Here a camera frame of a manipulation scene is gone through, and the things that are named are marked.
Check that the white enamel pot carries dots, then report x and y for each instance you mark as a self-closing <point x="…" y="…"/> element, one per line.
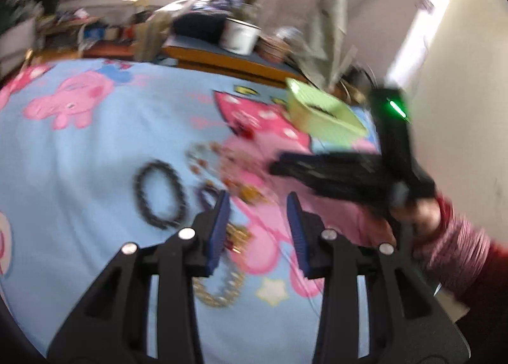
<point x="238" y="36"/>

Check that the black bag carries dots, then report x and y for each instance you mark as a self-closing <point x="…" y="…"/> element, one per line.
<point x="198" y="27"/>

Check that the person's right hand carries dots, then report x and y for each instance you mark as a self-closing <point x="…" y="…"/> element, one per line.
<point x="426" y="221"/>

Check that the blue cartoon printed blanket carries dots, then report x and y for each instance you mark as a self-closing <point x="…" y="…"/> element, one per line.
<point x="79" y="149"/>

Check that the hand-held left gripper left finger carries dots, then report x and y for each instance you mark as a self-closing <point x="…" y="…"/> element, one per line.
<point x="218" y="229"/>

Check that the small wicker basket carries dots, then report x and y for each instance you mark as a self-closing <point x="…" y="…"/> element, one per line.
<point x="274" y="50"/>

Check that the wooden desk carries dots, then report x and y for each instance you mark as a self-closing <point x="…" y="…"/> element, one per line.
<point x="206" y="52"/>

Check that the clear plastic bag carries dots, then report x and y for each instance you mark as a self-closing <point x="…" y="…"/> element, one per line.
<point x="289" y="33"/>

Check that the green plastic basket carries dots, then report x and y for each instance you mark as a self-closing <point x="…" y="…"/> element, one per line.
<point x="317" y="118"/>

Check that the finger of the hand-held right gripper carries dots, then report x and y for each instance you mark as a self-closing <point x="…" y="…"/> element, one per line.
<point x="337" y="185"/>
<point x="329" y="159"/>

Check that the grey hanging cloth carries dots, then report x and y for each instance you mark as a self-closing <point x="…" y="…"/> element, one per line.
<point x="309" y="11"/>

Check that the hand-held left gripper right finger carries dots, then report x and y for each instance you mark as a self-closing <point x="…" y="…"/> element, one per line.
<point x="295" y="225"/>

